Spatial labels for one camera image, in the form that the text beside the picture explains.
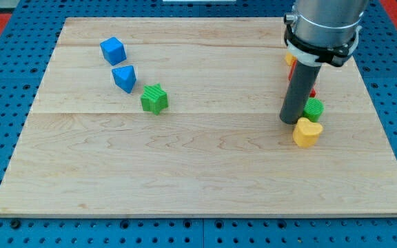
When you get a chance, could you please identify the blue cube block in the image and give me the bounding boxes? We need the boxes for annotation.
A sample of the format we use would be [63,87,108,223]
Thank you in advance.
[100,37,127,65]

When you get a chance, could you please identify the wooden board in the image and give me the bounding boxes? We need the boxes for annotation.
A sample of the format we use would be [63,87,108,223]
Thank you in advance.
[0,17,397,218]

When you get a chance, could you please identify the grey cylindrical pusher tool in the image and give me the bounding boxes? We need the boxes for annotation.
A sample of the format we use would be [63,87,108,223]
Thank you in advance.
[279,61,320,124]

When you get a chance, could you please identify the red block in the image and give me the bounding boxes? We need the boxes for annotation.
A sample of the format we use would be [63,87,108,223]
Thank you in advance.
[288,61,316,98]

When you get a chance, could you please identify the green cylinder block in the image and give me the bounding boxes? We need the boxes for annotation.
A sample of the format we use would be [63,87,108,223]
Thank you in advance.
[303,98,324,123]

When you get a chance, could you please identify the yellow hexagon block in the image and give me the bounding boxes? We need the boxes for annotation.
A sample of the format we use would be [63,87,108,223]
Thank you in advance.
[285,52,296,66]

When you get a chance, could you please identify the black and white clamp collar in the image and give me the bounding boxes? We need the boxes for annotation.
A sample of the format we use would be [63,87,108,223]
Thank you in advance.
[284,25,362,67]

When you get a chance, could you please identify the yellow heart block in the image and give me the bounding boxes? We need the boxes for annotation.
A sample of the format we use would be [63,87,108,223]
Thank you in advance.
[292,117,323,148]

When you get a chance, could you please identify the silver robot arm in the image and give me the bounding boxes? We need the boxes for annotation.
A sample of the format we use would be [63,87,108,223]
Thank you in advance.
[292,0,369,48]

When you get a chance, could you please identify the green star block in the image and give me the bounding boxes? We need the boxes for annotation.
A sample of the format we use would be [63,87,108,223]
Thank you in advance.
[141,83,168,115]

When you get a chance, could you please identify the blue triangular prism block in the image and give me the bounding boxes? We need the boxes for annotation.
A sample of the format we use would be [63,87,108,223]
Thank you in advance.
[112,65,136,94]

